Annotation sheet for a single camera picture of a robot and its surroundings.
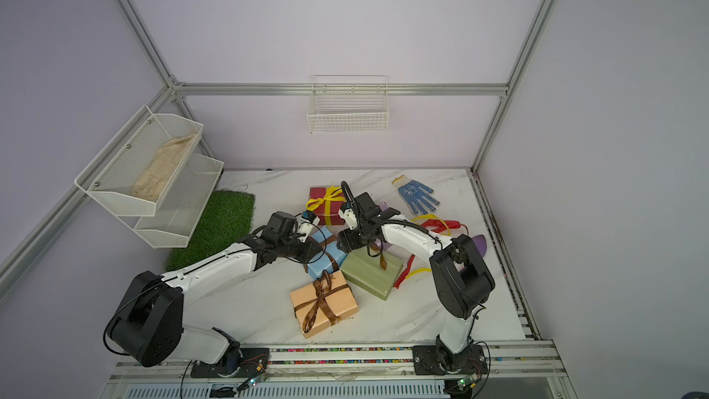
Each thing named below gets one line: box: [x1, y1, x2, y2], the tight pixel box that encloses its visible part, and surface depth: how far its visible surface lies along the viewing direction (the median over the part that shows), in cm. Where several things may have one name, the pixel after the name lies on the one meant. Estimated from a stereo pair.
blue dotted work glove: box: [391, 174, 441, 216], surface depth 113 cm
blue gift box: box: [306, 225, 349, 279], surface depth 88 cm
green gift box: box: [338, 246, 405, 302], surface depth 86 cm
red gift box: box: [309, 186, 347, 227], surface depth 102 cm
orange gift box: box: [289, 269, 360, 339], surface depth 80 cm
